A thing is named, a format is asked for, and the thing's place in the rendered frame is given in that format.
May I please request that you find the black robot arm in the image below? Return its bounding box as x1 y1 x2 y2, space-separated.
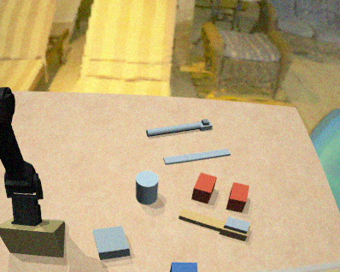
0 86 44 227

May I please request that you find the light grey flat bar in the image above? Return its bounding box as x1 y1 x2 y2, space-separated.
163 148 231 165

